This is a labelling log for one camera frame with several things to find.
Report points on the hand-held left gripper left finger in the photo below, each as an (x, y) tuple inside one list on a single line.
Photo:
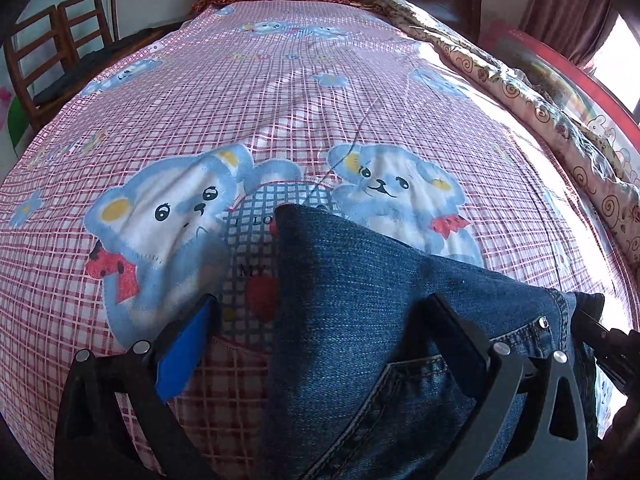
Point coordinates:
[(182, 355)]

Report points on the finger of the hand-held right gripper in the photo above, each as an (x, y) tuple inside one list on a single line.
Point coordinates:
[(590, 310)]

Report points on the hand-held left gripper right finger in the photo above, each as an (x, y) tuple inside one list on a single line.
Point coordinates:
[(460, 355)]

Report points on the blue denim pants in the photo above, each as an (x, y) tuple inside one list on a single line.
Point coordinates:
[(360, 320)]

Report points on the floral swirl quilt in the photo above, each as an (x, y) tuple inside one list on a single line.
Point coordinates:
[(550, 125)]

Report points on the pink plaid bear bedsheet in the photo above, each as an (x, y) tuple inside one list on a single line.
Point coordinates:
[(250, 135)]

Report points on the window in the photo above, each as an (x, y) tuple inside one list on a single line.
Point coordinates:
[(620, 60)]

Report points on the black seat cushion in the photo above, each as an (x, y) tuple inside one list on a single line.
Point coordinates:
[(85, 70)]

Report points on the brown curtain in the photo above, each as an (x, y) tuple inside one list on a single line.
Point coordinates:
[(565, 5)]

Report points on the wooden slat-back chair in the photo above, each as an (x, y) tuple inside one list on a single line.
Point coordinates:
[(85, 22), (35, 60)]

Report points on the red cartoon bed rail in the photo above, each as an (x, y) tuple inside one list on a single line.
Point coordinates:
[(575, 80)]

